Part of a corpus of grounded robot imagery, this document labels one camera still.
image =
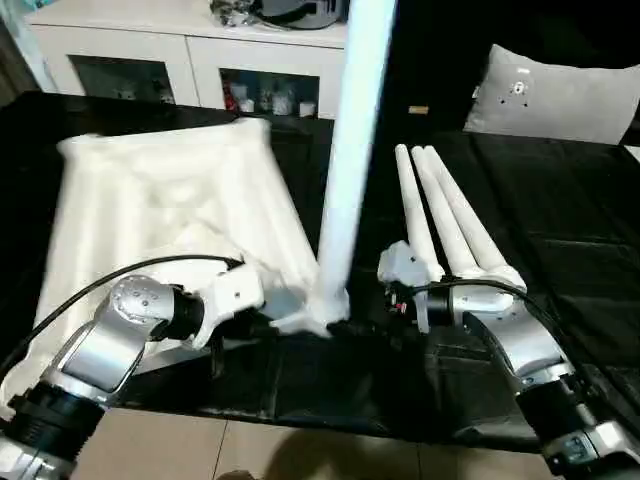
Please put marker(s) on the white plastic table top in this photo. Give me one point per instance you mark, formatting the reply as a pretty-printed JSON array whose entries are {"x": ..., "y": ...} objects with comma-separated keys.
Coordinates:
[{"x": 175, "y": 200}]

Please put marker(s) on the white plastic table leg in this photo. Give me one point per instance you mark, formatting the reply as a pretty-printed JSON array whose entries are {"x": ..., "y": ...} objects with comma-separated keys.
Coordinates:
[
  {"x": 447, "y": 220},
  {"x": 415, "y": 215},
  {"x": 475, "y": 230},
  {"x": 355, "y": 150}
]

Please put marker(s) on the black table mat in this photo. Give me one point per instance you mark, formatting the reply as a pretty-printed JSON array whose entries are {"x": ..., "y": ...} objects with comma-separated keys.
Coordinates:
[{"x": 550, "y": 225}]

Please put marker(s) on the small brown tag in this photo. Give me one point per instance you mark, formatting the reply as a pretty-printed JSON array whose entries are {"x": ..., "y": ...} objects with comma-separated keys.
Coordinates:
[{"x": 419, "y": 109}]

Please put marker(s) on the small white jar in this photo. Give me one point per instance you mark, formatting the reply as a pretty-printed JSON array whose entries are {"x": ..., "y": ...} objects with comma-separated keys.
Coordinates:
[
  {"x": 306, "y": 107},
  {"x": 246, "y": 105}
]

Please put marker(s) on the grey pillow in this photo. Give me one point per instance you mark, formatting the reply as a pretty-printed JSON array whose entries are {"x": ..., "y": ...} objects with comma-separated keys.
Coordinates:
[{"x": 550, "y": 95}]

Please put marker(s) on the white glass-door cabinet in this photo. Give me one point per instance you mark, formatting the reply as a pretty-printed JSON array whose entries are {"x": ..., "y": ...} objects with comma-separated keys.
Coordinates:
[{"x": 150, "y": 55}]

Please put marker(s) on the grey pot on cabinet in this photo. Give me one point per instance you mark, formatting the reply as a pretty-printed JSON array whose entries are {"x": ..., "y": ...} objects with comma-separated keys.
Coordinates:
[{"x": 305, "y": 12}]

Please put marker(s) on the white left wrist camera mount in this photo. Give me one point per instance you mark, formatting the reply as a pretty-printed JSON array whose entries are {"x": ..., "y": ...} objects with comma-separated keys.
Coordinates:
[{"x": 235, "y": 295}]

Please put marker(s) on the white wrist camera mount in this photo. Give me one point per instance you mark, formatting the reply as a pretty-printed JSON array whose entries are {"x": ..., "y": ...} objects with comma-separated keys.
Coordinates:
[
  {"x": 235, "y": 295},
  {"x": 405, "y": 265}
]

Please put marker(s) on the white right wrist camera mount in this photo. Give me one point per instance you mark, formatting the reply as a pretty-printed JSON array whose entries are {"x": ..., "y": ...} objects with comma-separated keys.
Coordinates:
[{"x": 405, "y": 265}]

